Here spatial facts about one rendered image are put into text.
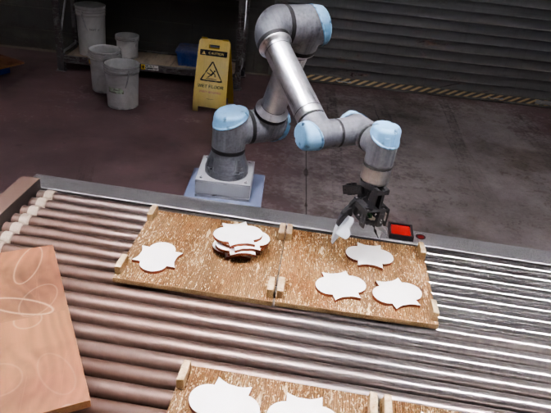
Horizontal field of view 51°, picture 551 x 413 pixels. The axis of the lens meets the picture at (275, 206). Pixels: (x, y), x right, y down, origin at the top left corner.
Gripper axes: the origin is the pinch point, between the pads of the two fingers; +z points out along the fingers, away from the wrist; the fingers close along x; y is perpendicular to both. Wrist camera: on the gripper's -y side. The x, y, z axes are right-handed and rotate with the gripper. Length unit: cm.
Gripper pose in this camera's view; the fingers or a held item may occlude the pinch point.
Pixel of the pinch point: (354, 239)
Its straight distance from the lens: 162.5
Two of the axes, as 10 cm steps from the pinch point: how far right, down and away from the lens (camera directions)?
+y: 3.8, 5.1, -7.7
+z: -1.4, 8.6, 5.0
